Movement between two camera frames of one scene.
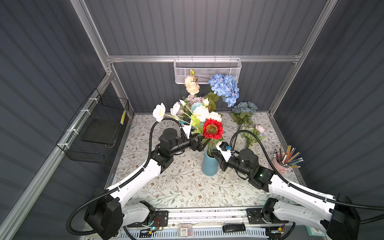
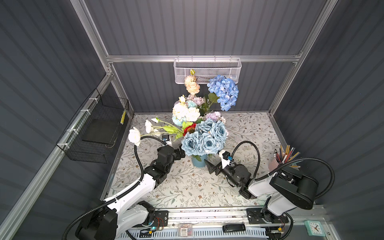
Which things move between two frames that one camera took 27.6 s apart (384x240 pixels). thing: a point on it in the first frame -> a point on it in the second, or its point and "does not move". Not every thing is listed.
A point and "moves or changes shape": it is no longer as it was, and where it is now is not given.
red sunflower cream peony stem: [209, 124] -> [190, 115]
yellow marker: [123, 116] does not move
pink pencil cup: [280, 169] does not move
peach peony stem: [190, 81] does not move
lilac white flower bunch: [192, 99] does not move
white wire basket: [205, 68] does not move
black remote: [232, 227] does not move
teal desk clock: [314, 232] does not move
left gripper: [198, 146] -> [176, 155]
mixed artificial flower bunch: [251, 138] -> [215, 116]
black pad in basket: [100, 130] does not move
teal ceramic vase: [210, 166] moves or changes shape
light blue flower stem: [195, 105] -> [178, 121]
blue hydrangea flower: [225, 86] moves or changes shape
